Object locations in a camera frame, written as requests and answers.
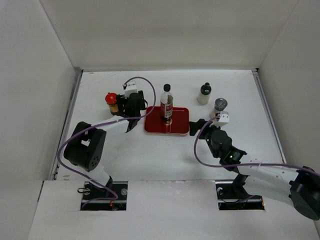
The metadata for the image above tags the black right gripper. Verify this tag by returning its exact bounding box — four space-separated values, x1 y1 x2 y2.
189 118 223 158

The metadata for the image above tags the clear top salt grinder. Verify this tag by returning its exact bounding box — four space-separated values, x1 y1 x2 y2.
209 97 228 118

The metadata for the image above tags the soy sauce bottle black cap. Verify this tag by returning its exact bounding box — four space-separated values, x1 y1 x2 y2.
160 83 174 125

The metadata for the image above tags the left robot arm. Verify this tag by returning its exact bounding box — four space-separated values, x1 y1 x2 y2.
63 90 148 200

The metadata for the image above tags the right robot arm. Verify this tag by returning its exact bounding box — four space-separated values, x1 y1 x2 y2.
189 115 320 221

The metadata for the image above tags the red rectangular tray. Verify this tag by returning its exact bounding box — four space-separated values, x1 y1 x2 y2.
144 106 190 135

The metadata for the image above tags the red lid sauce jar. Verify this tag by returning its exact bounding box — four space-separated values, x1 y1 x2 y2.
105 92 119 116

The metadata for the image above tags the black top sugar shaker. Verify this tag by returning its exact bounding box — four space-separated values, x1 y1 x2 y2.
197 82 212 105

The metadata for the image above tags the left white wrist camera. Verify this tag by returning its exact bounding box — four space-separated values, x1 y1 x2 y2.
123 80 138 99

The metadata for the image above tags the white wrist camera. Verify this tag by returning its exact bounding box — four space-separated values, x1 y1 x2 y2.
214 111 230 128
123 80 138 99

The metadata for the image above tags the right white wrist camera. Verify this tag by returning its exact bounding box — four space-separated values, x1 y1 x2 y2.
214 111 230 128

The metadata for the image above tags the left aluminium frame rail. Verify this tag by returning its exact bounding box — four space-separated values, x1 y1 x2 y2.
48 67 83 180

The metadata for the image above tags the aluminium frame rail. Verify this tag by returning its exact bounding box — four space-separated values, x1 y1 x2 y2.
251 68 287 163
48 67 83 180

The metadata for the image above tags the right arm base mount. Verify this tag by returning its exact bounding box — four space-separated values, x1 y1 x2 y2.
215 174 265 211

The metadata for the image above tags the right aluminium frame rail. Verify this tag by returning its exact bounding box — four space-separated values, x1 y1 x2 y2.
251 68 287 163

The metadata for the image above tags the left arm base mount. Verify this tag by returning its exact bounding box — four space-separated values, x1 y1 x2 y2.
77 181 129 211

